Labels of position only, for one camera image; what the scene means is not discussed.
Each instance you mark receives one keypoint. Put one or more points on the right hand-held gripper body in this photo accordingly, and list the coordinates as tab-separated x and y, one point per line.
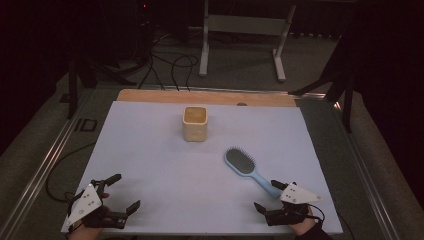
295	196

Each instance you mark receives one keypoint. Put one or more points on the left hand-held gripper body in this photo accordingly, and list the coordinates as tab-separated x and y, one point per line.
87	200

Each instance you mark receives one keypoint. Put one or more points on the light blue hairbrush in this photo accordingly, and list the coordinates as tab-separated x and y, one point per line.
240	162

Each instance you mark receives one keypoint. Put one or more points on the beige square cup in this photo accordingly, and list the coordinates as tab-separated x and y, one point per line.
194	128

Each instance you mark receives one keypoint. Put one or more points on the person's right hand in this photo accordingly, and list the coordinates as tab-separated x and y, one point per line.
302	226

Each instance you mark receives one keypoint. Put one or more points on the person's left hand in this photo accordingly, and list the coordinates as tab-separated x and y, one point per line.
83	234

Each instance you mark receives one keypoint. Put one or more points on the white table mat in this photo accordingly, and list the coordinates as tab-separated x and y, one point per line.
153	173

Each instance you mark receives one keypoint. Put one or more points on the person's dark right sleeve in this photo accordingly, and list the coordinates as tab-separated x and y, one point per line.
316	233

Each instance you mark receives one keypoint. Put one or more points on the black metal stand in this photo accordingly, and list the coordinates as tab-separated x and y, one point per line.
346	96
74	86

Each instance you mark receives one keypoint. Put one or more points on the aluminium floor rail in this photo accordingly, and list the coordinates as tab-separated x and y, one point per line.
213	89
370	180
40	173

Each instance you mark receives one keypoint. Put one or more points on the black rectangular floor frame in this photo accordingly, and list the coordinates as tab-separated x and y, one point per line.
85	125

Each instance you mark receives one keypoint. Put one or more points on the white metal desk frame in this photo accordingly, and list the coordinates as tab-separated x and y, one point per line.
246	25

